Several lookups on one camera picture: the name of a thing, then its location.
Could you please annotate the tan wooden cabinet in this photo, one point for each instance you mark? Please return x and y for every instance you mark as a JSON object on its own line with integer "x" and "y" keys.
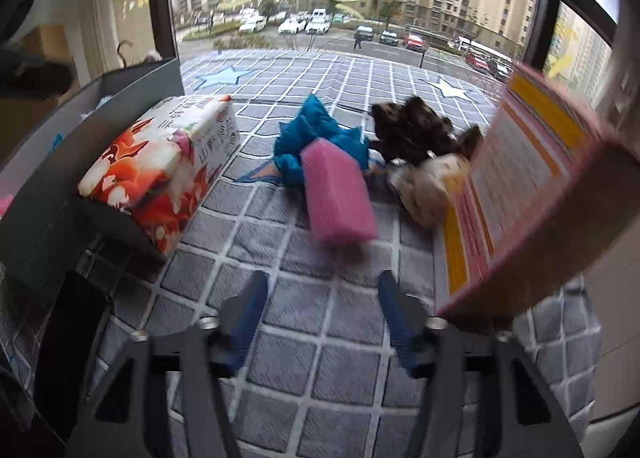
{"x": 47, "y": 43}

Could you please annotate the pink and yellow printed carton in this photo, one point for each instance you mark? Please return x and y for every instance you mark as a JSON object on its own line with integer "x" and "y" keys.
{"x": 525, "y": 188}

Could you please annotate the floral printed tissue pack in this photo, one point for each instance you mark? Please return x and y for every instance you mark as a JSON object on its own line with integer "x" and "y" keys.
{"x": 150, "y": 173}

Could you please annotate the brown fuzzy cloth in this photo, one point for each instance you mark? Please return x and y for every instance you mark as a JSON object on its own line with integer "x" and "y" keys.
{"x": 410, "y": 133}

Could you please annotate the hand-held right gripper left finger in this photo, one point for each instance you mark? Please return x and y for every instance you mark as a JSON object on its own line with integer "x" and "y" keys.
{"x": 247, "y": 323}

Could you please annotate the pink sponge block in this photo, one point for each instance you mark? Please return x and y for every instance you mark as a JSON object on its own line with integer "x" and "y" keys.
{"x": 340, "y": 193}

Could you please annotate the grey checked star blanket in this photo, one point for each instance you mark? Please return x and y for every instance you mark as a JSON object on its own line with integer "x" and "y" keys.
{"x": 310, "y": 288}

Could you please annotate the cream fuzzy cloth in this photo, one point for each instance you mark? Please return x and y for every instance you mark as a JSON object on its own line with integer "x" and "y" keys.
{"x": 430, "y": 188}

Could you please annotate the grey storage box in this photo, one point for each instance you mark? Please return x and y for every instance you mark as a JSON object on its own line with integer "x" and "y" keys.
{"x": 45, "y": 218}

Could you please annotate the dark blue fuzzy cloth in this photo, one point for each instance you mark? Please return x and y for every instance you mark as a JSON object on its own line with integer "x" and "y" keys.
{"x": 300, "y": 138}

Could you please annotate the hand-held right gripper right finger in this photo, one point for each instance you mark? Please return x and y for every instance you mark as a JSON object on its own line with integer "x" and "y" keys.
{"x": 400, "y": 323}

